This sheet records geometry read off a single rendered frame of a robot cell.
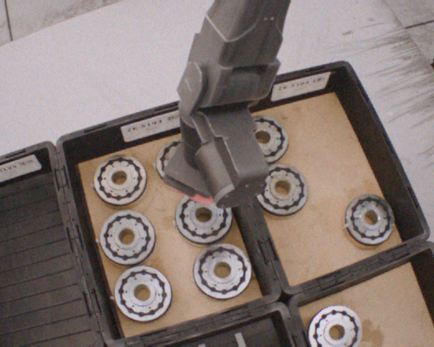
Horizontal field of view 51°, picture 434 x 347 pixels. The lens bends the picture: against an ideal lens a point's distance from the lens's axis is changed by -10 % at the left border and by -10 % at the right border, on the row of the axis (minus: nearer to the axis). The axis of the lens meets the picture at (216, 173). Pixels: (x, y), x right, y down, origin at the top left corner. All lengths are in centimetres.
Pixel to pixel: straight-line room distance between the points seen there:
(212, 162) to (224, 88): 8
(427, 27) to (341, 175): 165
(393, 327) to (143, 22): 97
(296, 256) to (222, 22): 58
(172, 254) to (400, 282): 44
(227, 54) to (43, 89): 89
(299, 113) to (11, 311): 71
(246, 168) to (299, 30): 90
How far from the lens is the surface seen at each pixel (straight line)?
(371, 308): 95
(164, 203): 95
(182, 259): 92
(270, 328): 90
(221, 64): 45
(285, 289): 81
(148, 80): 123
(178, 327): 80
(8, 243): 100
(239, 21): 42
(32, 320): 95
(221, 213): 91
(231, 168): 49
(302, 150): 101
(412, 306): 98
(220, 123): 50
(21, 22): 246
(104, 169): 96
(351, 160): 103
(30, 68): 134
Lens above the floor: 172
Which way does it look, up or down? 67 degrees down
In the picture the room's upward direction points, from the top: 4 degrees clockwise
